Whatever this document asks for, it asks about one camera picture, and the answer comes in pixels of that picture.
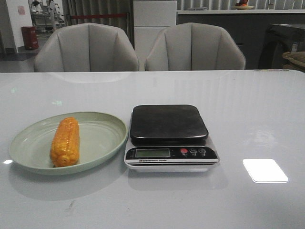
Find orange corn cob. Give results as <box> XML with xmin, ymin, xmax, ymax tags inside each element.
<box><xmin>50</xmin><ymin>117</ymin><xmax>80</xmax><ymax>167</ymax></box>

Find black electronic kitchen scale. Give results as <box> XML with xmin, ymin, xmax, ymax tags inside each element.
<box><xmin>124</xmin><ymin>104</ymin><xmax>220</xmax><ymax>172</ymax></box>

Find light green plate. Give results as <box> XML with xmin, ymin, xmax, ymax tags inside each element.
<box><xmin>9</xmin><ymin>112</ymin><xmax>128</xmax><ymax>176</ymax></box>

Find right grey upholstered chair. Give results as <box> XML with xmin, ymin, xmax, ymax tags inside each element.
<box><xmin>144</xmin><ymin>22</ymin><xmax>246</xmax><ymax>71</ymax></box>

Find grey upholstered chair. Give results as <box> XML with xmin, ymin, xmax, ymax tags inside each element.
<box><xmin>144</xmin><ymin>22</ymin><xmax>246</xmax><ymax>71</ymax></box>
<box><xmin>34</xmin><ymin>23</ymin><xmax>139</xmax><ymax>73</ymax></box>

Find left grey upholstered chair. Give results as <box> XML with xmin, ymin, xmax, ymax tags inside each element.
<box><xmin>34</xmin><ymin>23</ymin><xmax>139</xmax><ymax>73</ymax></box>

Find white drawer cabinet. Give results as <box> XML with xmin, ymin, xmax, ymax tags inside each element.
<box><xmin>132</xmin><ymin>0</ymin><xmax>177</xmax><ymax>71</ymax></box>

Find grey counter with white top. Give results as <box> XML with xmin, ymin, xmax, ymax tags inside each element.
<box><xmin>177</xmin><ymin>10</ymin><xmax>305</xmax><ymax>69</ymax></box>

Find fruit plate on counter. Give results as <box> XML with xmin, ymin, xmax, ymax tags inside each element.
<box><xmin>232</xmin><ymin>0</ymin><xmax>254</xmax><ymax>10</ymax></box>

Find red trash bin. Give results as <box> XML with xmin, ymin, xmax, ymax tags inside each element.
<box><xmin>21</xmin><ymin>26</ymin><xmax>39</xmax><ymax>50</ymax></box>

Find dark appliance at right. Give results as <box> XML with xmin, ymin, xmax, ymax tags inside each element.
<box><xmin>258</xmin><ymin>24</ymin><xmax>305</xmax><ymax>69</ymax></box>

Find tan cushion at right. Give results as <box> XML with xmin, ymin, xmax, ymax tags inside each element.
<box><xmin>282</xmin><ymin>51</ymin><xmax>305</xmax><ymax>72</ymax></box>

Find pink wall notice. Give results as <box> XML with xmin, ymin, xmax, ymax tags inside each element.
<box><xmin>17</xmin><ymin>6</ymin><xmax>25</xmax><ymax>16</ymax></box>

